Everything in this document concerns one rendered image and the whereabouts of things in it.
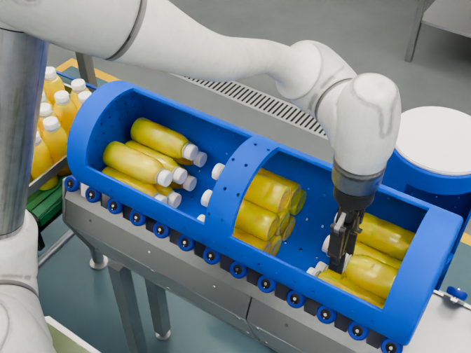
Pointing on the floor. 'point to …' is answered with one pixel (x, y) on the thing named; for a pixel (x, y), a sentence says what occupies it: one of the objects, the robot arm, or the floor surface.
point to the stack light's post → (86, 68)
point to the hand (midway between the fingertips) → (342, 251)
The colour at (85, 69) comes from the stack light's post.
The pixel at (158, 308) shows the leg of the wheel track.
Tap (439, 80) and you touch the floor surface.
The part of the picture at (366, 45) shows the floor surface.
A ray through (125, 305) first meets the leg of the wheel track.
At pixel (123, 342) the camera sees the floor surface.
